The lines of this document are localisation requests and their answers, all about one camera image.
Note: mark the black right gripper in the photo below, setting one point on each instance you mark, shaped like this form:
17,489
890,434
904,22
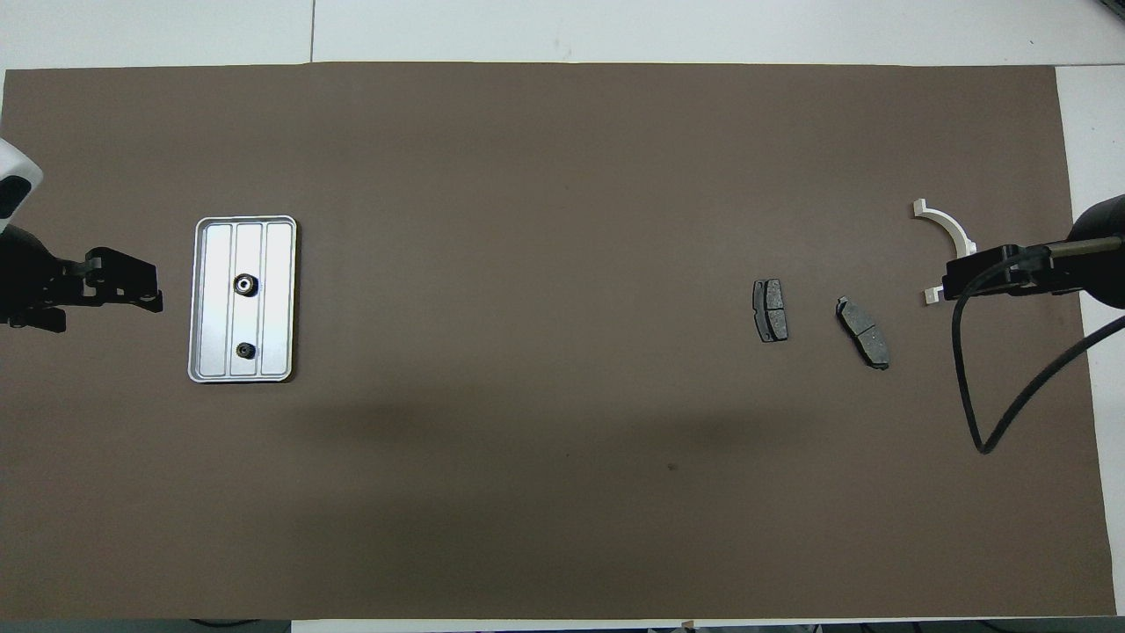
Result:
1037,268

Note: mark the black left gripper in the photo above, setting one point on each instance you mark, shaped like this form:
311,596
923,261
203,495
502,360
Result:
35,281

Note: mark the silver metal tray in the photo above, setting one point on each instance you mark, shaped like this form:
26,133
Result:
278,264

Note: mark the tapered dark brake pad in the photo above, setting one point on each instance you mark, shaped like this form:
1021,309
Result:
863,334

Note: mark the rectangular dark brake pad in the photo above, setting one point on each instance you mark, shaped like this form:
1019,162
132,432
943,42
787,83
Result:
772,309

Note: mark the brown table mat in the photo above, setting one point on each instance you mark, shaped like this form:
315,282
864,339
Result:
562,176

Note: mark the white curved plastic bracket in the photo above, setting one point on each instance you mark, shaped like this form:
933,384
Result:
949,225

